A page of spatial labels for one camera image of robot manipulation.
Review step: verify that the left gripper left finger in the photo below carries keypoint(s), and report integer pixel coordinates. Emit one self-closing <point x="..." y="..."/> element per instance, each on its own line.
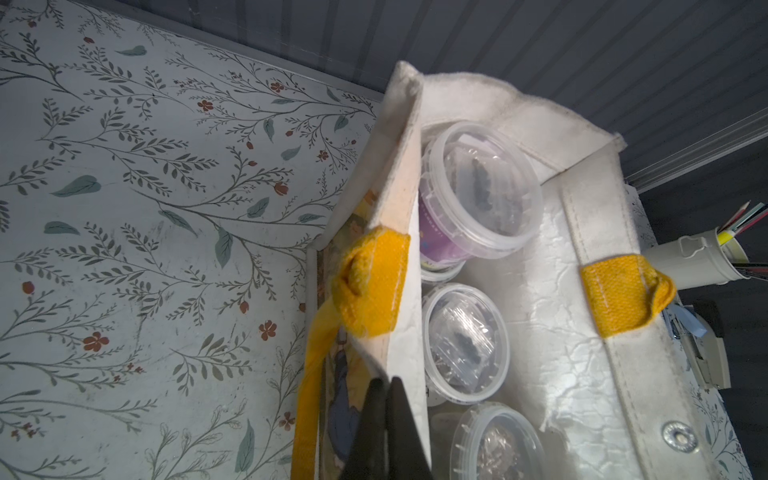
<point x="367" y="458"/>

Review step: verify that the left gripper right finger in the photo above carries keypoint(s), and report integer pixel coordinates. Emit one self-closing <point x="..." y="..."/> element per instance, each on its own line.
<point x="405" y="458"/>

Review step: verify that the white canvas tote bag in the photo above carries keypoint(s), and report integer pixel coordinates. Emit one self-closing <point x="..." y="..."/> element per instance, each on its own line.
<point x="592" y="362"/>

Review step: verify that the purple label seed jar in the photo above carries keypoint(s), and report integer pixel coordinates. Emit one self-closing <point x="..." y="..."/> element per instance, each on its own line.
<point x="479" y="197"/>

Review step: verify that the front seed jar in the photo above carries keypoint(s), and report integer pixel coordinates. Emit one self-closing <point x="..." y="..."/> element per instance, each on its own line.
<point x="494" y="441"/>

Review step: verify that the clear lid seed jar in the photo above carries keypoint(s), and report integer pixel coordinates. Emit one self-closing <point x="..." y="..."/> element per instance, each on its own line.
<point x="466" y="346"/>

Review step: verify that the grey stapler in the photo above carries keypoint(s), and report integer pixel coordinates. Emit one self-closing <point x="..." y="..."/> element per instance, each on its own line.
<point x="704" y="350"/>

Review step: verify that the white pen cup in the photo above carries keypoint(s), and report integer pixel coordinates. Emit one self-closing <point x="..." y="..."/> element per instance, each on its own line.
<point x="714" y="257"/>

